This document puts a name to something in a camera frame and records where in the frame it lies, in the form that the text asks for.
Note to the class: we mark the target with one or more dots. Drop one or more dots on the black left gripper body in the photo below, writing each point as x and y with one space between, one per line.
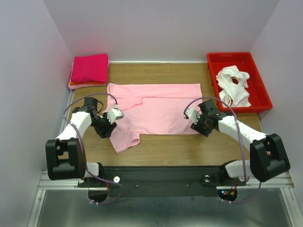
102 126

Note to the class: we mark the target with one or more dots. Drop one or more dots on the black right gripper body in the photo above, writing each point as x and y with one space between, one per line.
201 126

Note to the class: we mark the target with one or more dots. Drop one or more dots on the light pink t-shirt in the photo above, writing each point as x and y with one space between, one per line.
151 109

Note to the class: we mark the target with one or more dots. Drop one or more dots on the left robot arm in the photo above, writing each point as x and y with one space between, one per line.
65 154

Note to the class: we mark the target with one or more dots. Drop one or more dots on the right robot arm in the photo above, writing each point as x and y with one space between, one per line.
268 157

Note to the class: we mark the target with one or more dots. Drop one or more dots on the white crumpled t-shirt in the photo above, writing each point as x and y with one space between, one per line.
233 84

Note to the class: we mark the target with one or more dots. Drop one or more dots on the folded orange t-shirt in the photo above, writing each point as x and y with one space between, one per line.
86 84

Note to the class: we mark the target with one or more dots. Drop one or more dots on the red plastic bin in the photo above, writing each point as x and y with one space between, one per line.
259 97

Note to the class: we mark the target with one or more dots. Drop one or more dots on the folded magenta t-shirt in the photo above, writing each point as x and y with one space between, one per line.
97 58

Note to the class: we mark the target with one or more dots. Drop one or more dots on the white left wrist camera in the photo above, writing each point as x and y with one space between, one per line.
114 114

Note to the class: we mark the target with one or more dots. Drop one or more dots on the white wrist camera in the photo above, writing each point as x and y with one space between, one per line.
192 114
114 114

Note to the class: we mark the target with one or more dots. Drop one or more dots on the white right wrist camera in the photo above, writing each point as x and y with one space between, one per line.
192 114

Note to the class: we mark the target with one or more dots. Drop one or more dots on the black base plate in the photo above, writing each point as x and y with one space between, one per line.
170 181

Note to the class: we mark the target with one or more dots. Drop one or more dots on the aluminium frame rail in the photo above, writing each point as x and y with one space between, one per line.
282 181

